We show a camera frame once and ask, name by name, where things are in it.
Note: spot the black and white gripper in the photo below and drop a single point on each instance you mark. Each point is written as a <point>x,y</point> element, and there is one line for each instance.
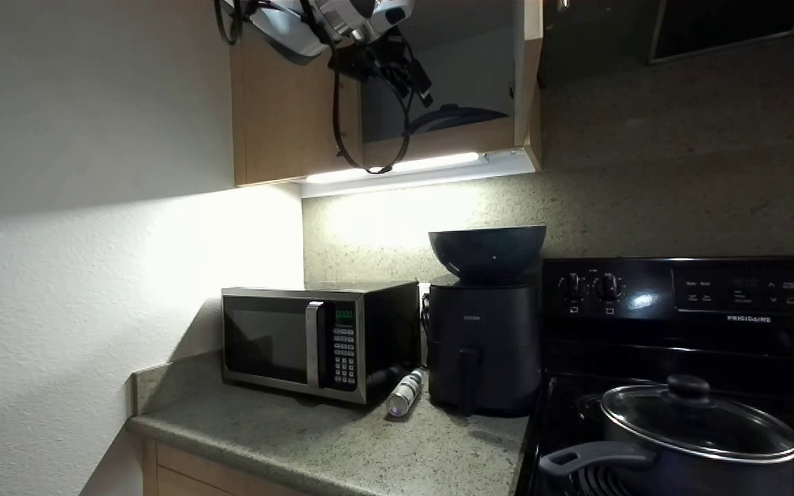
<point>365,52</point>

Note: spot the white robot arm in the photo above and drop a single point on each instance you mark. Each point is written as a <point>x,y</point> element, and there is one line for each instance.
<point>276,24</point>

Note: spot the under-cabinet light strip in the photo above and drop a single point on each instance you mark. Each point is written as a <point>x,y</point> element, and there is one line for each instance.
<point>398,172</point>

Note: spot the stainless steel microwave oven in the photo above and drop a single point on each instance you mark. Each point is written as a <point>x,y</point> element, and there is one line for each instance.
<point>287,344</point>

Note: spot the glass pot lid black knob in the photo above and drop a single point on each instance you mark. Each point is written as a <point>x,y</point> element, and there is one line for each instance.
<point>701,424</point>

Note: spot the blue bowl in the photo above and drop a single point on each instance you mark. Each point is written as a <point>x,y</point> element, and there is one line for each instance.
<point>485,249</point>

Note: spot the black air fryer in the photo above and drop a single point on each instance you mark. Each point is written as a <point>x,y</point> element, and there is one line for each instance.
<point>484,355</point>

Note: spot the small white bottle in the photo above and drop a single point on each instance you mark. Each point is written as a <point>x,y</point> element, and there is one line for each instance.
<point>404,396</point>

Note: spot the dark range hood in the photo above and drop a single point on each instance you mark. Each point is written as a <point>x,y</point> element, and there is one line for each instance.
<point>729,28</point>

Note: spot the black electric stove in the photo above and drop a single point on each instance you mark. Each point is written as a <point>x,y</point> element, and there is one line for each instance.
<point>689,312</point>

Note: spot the wooden wall cabinet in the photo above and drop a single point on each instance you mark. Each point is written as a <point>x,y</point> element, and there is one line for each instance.
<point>276,121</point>

